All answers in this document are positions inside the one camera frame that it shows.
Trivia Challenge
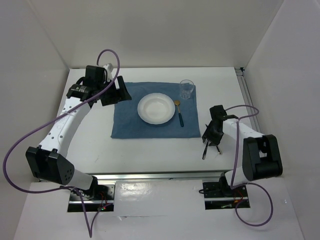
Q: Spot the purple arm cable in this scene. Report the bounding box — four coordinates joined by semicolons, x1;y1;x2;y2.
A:
2;49;120;238
219;105;274;227

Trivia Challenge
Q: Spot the silver knife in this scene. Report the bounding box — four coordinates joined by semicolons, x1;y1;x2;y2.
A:
202;141;210;160

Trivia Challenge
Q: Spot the blue cloth placemat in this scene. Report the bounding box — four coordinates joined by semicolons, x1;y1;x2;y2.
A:
111;82;201;139

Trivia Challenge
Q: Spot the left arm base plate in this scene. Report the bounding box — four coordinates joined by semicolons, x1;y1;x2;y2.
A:
67;182;116;213

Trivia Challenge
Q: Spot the white scalloped plate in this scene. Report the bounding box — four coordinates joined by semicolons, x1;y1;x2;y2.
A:
137;93;176;125

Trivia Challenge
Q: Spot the gold spoon green handle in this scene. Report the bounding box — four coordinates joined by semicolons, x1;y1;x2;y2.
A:
173;100;184;127

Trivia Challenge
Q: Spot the silver fork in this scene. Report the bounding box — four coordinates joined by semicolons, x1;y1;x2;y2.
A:
216;146;223;155

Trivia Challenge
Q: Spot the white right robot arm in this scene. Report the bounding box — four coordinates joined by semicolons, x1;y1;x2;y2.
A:
199;104;283;196

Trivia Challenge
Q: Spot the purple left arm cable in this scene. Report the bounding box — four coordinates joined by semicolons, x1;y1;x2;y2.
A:
2;49;120;238

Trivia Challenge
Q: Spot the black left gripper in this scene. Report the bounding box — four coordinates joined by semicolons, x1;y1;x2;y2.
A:
96;75;132;106

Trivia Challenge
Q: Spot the aluminium frame rail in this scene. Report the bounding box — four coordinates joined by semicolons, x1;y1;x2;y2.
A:
235;67;277;135

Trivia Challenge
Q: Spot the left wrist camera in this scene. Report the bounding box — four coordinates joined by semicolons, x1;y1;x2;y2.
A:
103;63;114;77

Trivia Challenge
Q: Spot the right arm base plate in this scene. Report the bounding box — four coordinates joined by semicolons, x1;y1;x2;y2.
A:
198;180;251;210

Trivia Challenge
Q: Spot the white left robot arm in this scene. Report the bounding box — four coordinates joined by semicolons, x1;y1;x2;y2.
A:
25;63;131;200

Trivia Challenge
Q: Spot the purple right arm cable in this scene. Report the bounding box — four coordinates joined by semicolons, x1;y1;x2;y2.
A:
219;105;274;227

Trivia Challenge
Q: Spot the clear drinking glass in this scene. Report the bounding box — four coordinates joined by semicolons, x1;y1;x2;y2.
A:
179;79;195;100

